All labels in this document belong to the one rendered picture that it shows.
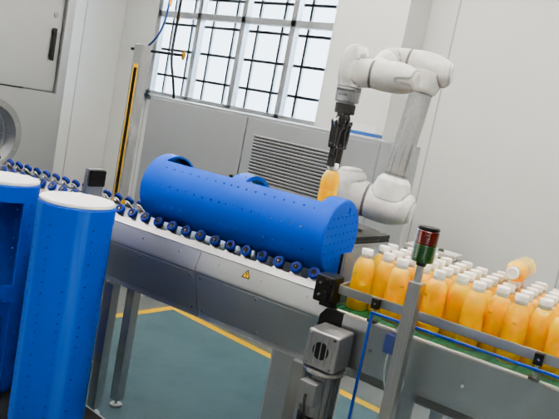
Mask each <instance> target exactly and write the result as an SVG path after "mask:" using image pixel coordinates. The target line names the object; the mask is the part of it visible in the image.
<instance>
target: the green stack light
mask: <svg viewBox="0 0 559 419"><path fill-rule="evenodd" d="M436 251H437V247H429V246H425V245H421V244H417V243H415V242H414V244H413V251H412V255H411V260H413V261H415V262H418V263H421V264H433V261H434V258H435V254H436Z"/></svg>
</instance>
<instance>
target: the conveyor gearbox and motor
mask: <svg viewBox="0 0 559 419"><path fill-rule="evenodd" d="M353 340H354V333H353V332H350V331H348V330H346V329H343V328H340V327H337V326H334V325H333V324H330V323H321V324H319V325H316V326H313V327H311V328H310V329H309V334H308V338H307V343H306V347H305V351H304V358H303V368H304V369H305V372H304V378H302V379H300V383H299V390H298V395H297V399H296V401H297V402H298V403H299V404H298V408H299V409H298V411H297V415H296V419H332V416H333V414H334V407H335V403H336V399H337V395H338V391H339V384H340V380H341V378H342V377H344V376H345V375H346V369H345V368H346V367H347V366H348V363H349V356H350V352H351V348H352V344H353Z"/></svg>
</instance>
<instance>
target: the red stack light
mask: <svg viewBox="0 0 559 419"><path fill-rule="evenodd" d="M439 236H440V233H432V232H428V231H424V230H421V229H419V228H418V229H417V233H416V237H415V240H414V242H415V243H417V244H421V245H425V246H429V247H438V240H439Z"/></svg>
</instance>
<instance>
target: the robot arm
mask: <svg viewBox="0 0 559 419"><path fill-rule="evenodd" d="M454 69H455V66H454V65H453V64H452V63H451V62H450V61H449V60H448V59H447V58H445V57H443V56H441V55H438V54H436V53H433V52H427V51H424V50H416V49H411V48H401V47H400V48H398V47H389V48H386V49H384V50H382V51H381V52H380V53H379V54H378V55H377V56H376V57H375V58H374V59H370V53H369V50H368V48H367V47H366V46H362V45H357V44H352V45H349V46H347V47H346V48H345V50H344V53H343V56H342V58H341V61H340V64H339V71H338V85H337V90H336V94H335V100H336V101H338V102H336V104H335V108H334V111H335V112H337V116H336V118H335V119H332V120H331V128H330V133H329V143H328V147H330V150H329V157H328V161H327V166H332V167H334V165H335V163H337V164H339V167H340V164H341V160H342V155H343V151H344V150H346V147H347V144H348V141H349V134H350V131H351V128H352V125H353V122H350V116H353V115H354V113H355V108H356V106H355V105H354V104H358V103H359V98H360V94H361V90H362V88H371V89H374V90H377V91H383V92H387V93H393V94H401V95H402V94H408V97H407V100H406V103H405V106H404V108H403V114H402V116H401V120H400V122H399V125H398V130H397V133H396V136H395V139H394V142H393V147H392V150H391V152H390V156H389V158H388V163H387V166H386V169H385V171H384V174H381V175H379V176H378V177H377V179H376V180H375V182H374V183H373V184H371V183H370V182H368V181H367V176H366V174H365V173H364V172H363V171H362V170H361V169H360V168H355V167H350V166H342V167H341V168H340V169H339V170H338V171H337V172H339V189H338V194H337V197H340V198H344V199H347V200H351V201H352V202H353V203H354V204H355V206H356V208H357V211H358V216H363V217H365V218H367V219H371V220H373V221H376V222H379V223H381V224H407V223H409V222H410V220H411V219H412V217H413V215H414V212H415V210H416V207H417V205H416V200H415V198H414V197H413V196H412V195H410V187H411V186H410V184H409V182H408V180H407V177H408V172H409V169H410V166H411V163H412V160H413V156H414V152H415V150H416V147H417V144H418V139H419V137H420V134H421V131H422V128H423V124H424V121H425V118H426V115H427V113H428V108H429V105H430V102H431V98H432V97H434V96H435V95H436V94H437V93H438V91H439V89H440V88H445V87H447V86H449V85H450V84H451V83H452V81H453V75H454ZM337 147H338V148H337Z"/></svg>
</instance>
